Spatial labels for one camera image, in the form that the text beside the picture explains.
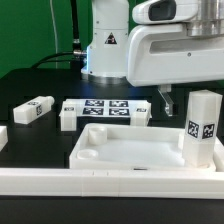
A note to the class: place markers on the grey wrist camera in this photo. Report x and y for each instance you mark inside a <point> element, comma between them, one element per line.
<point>165,11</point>

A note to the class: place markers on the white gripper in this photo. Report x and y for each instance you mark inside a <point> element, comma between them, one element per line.
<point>165,54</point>

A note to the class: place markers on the white front fence bar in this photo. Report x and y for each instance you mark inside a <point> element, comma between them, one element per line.
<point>112,183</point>

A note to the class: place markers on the white desk top tray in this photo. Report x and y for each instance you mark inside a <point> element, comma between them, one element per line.
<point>124,147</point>

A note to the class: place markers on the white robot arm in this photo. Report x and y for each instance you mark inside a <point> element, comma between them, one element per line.
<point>112,25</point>

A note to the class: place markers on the white marker base plate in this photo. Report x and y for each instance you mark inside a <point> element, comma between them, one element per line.
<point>121,108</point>

